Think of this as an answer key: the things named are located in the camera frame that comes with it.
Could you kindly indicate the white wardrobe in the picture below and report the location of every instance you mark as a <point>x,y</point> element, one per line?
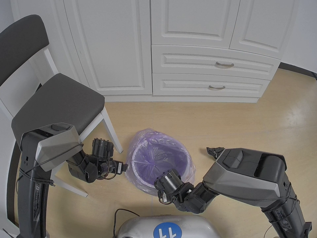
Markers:
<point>111,33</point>

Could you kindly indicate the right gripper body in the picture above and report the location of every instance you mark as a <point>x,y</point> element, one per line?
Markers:
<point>168,194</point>

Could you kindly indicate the purple plastic bag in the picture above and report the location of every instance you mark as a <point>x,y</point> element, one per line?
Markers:
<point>158,135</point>

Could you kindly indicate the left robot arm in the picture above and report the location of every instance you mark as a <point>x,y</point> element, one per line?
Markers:
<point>54,145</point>

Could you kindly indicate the white chair grey cushions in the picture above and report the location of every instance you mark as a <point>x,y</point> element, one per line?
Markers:
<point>62,100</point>

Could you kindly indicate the black plastic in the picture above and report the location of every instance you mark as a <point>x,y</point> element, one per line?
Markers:
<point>213,151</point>

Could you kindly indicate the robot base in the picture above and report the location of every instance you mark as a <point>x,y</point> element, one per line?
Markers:
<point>138,228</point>

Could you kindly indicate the grey trash bin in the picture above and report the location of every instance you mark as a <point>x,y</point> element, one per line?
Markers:
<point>141,181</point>

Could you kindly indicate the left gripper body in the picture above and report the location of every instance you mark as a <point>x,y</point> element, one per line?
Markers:
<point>114,167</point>

